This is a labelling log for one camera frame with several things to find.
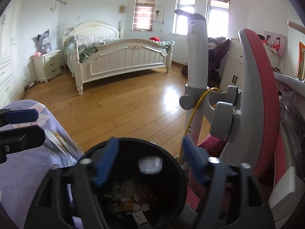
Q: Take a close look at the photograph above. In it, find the black trash bin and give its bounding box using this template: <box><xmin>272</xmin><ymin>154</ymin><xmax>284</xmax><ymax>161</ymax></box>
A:
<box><xmin>84</xmin><ymin>138</ymin><xmax>187</xmax><ymax>228</ymax></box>

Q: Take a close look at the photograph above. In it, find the purple floral table cloth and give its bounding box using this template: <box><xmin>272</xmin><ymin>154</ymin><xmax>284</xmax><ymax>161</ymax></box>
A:
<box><xmin>1</xmin><ymin>99</ymin><xmax>83</xmax><ymax>228</ymax></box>

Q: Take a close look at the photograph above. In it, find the white nightstand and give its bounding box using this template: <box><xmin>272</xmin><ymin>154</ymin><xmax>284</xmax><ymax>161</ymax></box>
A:
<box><xmin>33</xmin><ymin>50</ymin><xmax>62</xmax><ymax>83</ymax></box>

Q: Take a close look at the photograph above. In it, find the pink plush on nightstand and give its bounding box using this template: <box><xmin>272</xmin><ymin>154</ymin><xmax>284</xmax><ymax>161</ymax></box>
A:
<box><xmin>32</xmin><ymin>52</ymin><xmax>42</xmax><ymax>58</ymax></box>

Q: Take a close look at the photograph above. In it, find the white wardrobe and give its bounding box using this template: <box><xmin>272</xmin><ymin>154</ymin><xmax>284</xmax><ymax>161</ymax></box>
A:
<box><xmin>1</xmin><ymin>10</ymin><xmax>24</xmax><ymax>108</ymax></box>

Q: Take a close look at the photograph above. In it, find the grey plush toy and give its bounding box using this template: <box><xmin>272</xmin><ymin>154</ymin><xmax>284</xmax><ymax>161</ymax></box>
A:
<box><xmin>37</xmin><ymin>30</ymin><xmax>52</xmax><ymax>54</ymax></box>

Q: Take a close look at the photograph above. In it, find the white dresser cabinet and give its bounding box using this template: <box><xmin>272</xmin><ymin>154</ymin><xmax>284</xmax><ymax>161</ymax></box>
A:
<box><xmin>220</xmin><ymin>38</ymin><xmax>280</xmax><ymax>91</ymax></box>

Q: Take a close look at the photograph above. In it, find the green blanket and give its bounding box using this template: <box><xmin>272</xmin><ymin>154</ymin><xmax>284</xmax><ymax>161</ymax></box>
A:
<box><xmin>78</xmin><ymin>44</ymin><xmax>98</xmax><ymax>63</ymax></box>

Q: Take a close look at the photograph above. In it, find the white wooden bed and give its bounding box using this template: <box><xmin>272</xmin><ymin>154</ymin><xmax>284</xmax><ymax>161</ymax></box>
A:
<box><xmin>62</xmin><ymin>21</ymin><xmax>175</xmax><ymax>95</ymax></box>

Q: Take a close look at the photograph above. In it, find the dark clothes pile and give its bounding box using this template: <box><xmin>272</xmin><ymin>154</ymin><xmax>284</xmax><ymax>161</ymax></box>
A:
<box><xmin>181</xmin><ymin>36</ymin><xmax>231</xmax><ymax>82</ymax></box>

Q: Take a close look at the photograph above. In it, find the red plush on bed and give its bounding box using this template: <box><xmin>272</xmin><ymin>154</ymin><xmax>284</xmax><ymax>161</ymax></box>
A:
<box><xmin>150</xmin><ymin>37</ymin><xmax>161</xmax><ymax>42</ymax></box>

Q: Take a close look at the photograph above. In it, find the yellow cable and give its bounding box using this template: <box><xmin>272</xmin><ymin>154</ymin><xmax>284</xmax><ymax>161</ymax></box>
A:
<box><xmin>177</xmin><ymin>87</ymin><xmax>222</xmax><ymax>162</ymax></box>

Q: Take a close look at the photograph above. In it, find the pink photo frame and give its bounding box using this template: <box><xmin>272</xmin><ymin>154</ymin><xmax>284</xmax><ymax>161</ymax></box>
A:
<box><xmin>263</xmin><ymin>31</ymin><xmax>286</xmax><ymax>59</ymax></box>

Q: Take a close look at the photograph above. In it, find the wall picture scroll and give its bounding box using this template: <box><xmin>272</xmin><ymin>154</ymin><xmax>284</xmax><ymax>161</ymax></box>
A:
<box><xmin>153</xmin><ymin>6</ymin><xmax>165</xmax><ymax>24</ymax></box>

